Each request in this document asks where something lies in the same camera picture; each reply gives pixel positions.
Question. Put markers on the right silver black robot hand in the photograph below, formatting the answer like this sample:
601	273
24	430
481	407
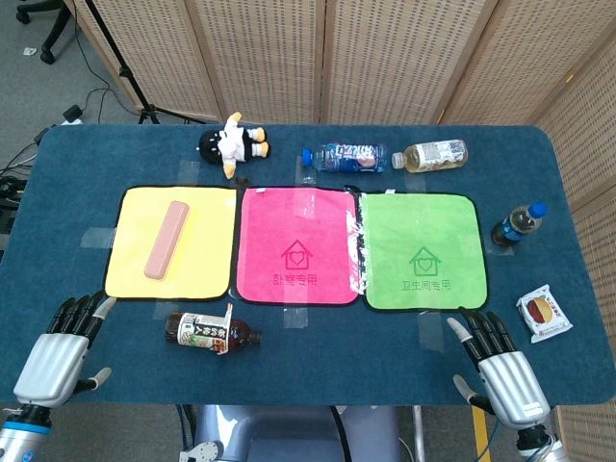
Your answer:
512	385

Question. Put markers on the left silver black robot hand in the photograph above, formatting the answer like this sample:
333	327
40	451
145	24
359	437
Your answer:
53	366

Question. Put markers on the pink rectangular case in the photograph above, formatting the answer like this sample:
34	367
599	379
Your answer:
166	240

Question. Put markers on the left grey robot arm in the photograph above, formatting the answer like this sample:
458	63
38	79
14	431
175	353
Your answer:
19	433

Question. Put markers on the dark soda bottle blue cap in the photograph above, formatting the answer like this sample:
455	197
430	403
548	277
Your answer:
515	223

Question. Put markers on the green microfibre cloth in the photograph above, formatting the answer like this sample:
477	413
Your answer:
433	226

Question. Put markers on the yellow microfibre cloth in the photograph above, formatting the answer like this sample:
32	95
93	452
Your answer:
202	250

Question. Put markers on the pink microfibre cloth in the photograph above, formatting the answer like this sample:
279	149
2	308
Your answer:
269	226

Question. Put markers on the white snack packet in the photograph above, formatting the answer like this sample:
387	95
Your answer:
544	313

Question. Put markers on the dark tea bottle white label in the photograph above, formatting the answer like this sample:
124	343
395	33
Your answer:
197	332

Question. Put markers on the blue felt table cover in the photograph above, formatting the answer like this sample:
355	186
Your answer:
337	366

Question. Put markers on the crinkled clear tape strip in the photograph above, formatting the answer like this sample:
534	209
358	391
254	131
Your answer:
358	250

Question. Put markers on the grey robot torso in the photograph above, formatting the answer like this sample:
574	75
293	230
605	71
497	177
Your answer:
269	433

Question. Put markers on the yellow tea bottle white cap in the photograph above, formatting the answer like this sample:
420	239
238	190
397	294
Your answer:
433	155

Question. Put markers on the black white power adapter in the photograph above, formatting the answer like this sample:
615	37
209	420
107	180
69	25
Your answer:
72	114

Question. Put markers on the clear bottle blue label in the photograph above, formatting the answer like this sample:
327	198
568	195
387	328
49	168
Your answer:
346	156

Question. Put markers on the black white plush toy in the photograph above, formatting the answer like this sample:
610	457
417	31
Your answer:
231	142

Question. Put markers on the black tripod stand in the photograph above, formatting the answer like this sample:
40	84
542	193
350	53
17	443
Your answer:
126	72

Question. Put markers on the white paper scrap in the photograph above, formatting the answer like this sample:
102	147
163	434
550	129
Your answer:
30	51

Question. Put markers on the black office chair base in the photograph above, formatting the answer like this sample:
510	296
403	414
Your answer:
50	45

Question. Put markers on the woven folding screen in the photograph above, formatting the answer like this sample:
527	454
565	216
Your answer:
385	58

